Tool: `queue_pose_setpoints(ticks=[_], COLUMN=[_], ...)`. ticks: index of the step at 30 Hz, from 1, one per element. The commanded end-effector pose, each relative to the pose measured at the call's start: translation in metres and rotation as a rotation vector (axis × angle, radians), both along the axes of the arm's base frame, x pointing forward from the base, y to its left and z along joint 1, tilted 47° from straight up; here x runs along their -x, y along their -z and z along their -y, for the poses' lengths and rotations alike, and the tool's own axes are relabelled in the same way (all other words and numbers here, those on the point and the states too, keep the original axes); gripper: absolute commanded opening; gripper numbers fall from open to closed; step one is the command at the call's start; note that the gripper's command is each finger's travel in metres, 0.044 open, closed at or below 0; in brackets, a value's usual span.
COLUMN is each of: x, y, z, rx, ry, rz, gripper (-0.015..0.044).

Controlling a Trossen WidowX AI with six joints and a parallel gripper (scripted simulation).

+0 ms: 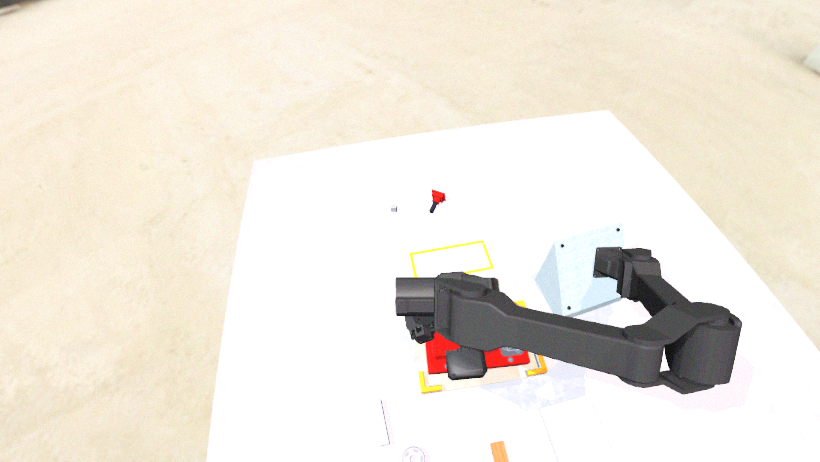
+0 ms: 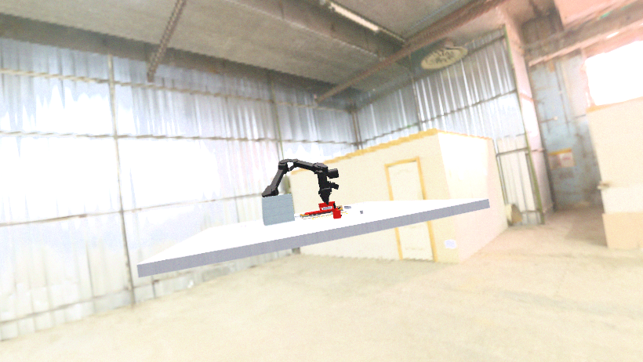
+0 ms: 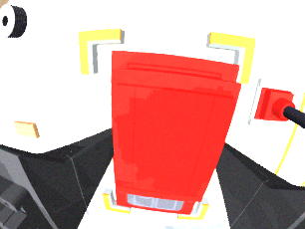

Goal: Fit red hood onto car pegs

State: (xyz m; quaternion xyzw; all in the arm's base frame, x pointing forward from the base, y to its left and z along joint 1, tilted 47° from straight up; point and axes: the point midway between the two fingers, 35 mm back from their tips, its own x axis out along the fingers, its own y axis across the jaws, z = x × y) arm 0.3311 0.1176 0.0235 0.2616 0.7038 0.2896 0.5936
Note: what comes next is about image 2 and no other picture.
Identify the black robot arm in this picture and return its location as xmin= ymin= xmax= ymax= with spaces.
xmin=261 ymin=158 xmax=339 ymax=197

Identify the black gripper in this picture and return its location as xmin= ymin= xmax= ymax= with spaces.
xmin=318 ymin=179 xmax=332 ymax=205

